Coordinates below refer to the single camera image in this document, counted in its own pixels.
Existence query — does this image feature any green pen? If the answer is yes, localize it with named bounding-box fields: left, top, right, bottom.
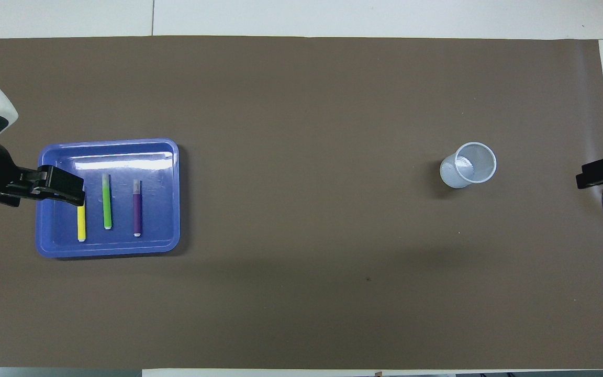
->
left=102, top=174, right=113, bottom=230

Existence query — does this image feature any purple pen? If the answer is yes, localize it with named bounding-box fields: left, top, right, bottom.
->
left=132, top=180, right=143, bottom=238

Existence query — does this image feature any blue plastic tray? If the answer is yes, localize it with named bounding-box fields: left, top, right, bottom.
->
left=36, top=138, right=182, bottom=258

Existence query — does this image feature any translucent plastic cup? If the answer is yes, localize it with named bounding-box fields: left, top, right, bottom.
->
left=440, top=142, right=497, bottom=189

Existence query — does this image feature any brown table mat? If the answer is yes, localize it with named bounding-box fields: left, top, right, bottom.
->
left=0, top=36, right=603, bottom=370

